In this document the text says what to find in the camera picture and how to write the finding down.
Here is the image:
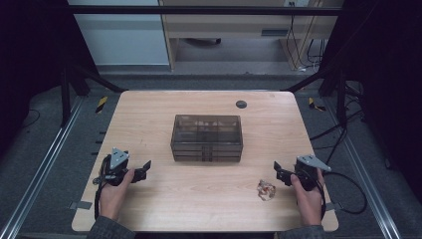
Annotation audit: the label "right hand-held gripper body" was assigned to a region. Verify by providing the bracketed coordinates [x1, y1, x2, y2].
[292, 153, 332, 192]

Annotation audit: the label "black horizontal frame bar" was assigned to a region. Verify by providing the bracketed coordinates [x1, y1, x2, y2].
[65, 4, 346, 16]

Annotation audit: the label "right hand-held gripper black cable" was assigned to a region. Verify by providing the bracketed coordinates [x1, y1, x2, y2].
[316, 170, 369, 220]

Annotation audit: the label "black metal frame strut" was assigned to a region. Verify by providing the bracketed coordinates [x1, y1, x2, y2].
[281, 64, 350, 125]
[60, 63, 128, 127]

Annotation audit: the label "smoky transparent plastic drawer box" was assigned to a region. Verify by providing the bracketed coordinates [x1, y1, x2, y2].
[169, 114, 244, 163]

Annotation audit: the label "grey tape strip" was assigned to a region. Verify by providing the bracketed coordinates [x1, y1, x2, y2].
[324, 201, 343, 212]
[68, 200, 94, 211]

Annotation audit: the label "dark object under desk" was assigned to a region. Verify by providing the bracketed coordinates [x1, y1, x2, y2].
[183, 37, 223, 47]

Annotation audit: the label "white cabinet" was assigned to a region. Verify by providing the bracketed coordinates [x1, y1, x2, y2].
[67, 0, 170, 67]

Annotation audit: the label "hand-held gripper black cable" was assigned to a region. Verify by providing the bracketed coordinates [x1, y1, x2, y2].
[316, 170, 369, 220]
[92, 154, 113, 221]

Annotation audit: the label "black floor cable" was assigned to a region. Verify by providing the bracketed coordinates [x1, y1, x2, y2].
[312, 123, 348, 167]
[310, 109, 365, 141]

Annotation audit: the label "yellow black hazard tape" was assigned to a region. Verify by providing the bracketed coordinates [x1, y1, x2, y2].
[308, 97, 327, 113]
[95, 96, 109, 115]

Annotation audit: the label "black cables under desk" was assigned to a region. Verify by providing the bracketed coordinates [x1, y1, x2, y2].
[286, 3, 328, 73]

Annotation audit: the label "black curtain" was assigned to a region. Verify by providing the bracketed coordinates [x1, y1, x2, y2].
[0, 0, 99, 160]
[317, 0, 422, 203]

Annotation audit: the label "person's right hand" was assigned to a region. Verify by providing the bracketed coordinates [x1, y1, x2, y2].
[290, 168, 326, 228]

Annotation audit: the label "light wooden desk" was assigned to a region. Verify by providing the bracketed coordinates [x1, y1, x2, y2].
[158, 0, 344, 72]

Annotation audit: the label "person's left hand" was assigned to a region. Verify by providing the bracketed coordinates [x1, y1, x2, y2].
[99, 167, 136, 222]

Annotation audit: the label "left hand-held gripper black cable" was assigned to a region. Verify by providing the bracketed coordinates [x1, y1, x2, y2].
[92, 154, 113, 221]

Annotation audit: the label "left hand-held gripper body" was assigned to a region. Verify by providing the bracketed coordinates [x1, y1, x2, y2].
[99, 147, 133, 187]

